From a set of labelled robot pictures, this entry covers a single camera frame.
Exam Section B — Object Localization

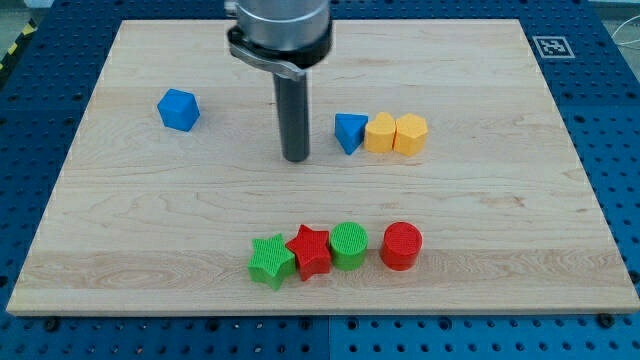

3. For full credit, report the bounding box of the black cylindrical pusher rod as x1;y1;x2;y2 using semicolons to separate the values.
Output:
273;75;310;162

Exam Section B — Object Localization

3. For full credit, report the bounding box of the blue triangle block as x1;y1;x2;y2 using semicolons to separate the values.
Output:
334;113;369;155

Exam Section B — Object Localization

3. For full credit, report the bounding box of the yellow heart block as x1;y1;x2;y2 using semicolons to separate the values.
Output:
364;112;396;153

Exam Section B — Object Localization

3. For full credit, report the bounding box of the blue cube block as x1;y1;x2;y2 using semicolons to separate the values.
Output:
157;88;200;132

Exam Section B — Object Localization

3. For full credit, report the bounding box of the yellow hexagon block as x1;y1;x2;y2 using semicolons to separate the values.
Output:
393;113;428;156

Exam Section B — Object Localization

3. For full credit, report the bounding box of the red star block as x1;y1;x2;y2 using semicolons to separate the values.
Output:
285;224;332;281

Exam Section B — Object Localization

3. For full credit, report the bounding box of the wooden board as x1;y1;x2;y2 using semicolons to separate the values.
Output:
7;19;639;317

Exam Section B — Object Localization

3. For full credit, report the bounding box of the green cylinder block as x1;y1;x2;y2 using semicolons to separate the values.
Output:
329;222;369;271

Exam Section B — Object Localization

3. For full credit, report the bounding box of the green star block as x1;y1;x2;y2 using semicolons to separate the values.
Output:
247;233;296;291

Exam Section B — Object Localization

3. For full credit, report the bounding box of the red cylinder block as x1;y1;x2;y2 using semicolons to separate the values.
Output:
380;222;423;271

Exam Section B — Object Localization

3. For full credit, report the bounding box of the white fiducial marker tag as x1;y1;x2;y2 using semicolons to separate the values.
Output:
532;36;575;59

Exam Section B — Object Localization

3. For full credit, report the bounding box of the yellow black hazard tape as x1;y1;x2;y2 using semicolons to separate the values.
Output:
1;18;38;74

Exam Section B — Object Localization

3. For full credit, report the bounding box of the white cable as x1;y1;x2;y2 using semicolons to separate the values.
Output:
609;13;640;52

